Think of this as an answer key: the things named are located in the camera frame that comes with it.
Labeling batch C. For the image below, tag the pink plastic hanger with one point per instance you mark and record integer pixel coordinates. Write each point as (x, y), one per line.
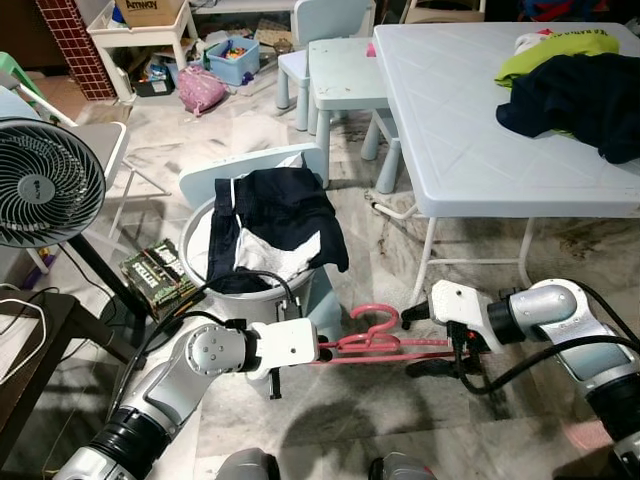
(372, 343)

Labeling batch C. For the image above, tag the navy shorts with white lining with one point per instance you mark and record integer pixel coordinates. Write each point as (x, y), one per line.
(290, 205)

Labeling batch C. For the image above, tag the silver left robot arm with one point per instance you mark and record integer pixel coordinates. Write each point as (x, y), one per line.
(160, 395)

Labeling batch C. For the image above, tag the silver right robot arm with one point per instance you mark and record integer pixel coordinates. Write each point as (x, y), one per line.
(545, 310)

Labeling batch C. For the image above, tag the grey robot left leg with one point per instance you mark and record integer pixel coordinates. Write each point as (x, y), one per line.
(248, 468)

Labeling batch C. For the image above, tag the grey robot leg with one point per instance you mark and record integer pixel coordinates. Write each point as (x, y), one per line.
(402, 470)
(248, 468)

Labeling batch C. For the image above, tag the grey robot right leg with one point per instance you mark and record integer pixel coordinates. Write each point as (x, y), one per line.
(402, 470)

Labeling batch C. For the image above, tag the white round laundry basket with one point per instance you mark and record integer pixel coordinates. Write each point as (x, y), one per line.
(197, 255)

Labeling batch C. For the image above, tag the black Bitters Longjack box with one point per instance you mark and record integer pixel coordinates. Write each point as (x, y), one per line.
(160, 275)

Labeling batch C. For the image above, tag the large light blue folding table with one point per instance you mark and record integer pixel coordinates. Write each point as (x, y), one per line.
(470, 130)

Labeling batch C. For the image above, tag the light blue plastic kid chair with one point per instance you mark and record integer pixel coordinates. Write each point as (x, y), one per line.
(215, 175)
(330, 18)

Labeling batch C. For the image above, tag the dark wooden table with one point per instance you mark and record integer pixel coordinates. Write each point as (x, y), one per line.
(55, 310)

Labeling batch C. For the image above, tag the navy garment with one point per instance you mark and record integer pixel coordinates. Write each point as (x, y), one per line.
(580, 100)

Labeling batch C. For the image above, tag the lime green garment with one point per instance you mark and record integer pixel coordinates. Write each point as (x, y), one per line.
(540, 58)

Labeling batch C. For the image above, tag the white garment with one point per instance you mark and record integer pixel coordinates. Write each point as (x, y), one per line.
(528, 43)

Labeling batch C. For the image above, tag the blue toy bin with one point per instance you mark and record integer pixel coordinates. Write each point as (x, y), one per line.
(235, 68)

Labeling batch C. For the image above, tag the black standing fan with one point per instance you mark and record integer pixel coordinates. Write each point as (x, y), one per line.
(45, 180)

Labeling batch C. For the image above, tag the white side table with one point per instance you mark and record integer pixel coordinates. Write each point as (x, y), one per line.
(140, 35)

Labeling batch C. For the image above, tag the brown cardboard box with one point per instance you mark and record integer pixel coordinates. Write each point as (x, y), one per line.
(150, 12)

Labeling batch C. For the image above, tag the red brick pattern pillar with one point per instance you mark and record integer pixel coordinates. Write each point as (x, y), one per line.
(80, 50)

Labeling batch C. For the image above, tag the green plastic chair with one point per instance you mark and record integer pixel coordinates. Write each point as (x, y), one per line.
(12, 70)

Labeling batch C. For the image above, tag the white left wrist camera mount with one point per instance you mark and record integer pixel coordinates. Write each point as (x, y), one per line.
(285, 342)

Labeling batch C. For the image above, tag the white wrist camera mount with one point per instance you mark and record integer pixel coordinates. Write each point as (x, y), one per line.
(285, 342)
(462, 300)

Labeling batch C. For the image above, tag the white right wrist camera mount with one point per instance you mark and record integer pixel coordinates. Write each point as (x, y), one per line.
(462, 300)

